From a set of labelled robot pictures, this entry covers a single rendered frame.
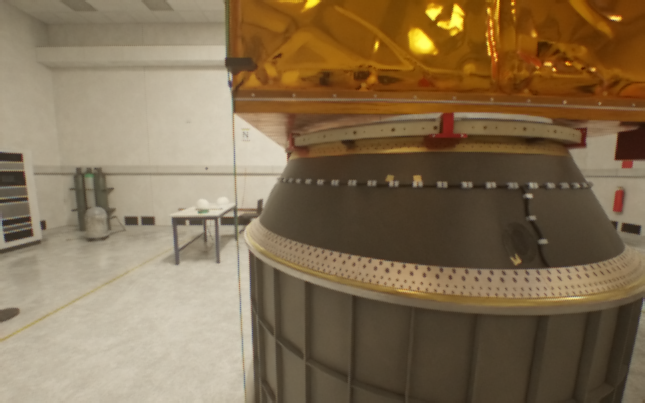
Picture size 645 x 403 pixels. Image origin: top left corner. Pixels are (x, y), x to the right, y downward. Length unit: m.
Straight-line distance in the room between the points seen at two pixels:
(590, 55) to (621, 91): 0.22
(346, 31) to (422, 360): 1.14
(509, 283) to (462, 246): 0.16
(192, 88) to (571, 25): 7.02
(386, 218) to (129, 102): 7.75
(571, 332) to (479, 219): 0.44
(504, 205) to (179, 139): 7.06
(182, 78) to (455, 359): 7.49
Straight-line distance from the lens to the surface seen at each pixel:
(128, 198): 8.13
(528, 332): 1.02
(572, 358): 1.20
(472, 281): 0.87
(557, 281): 1.02
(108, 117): 8.45
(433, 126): 0.99
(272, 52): 1.01
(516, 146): 1.17
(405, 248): 0.85
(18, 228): 7.57
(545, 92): 1.34
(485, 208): 0.96
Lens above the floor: 1.53
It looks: 7 degrees down
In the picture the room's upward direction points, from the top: straight up
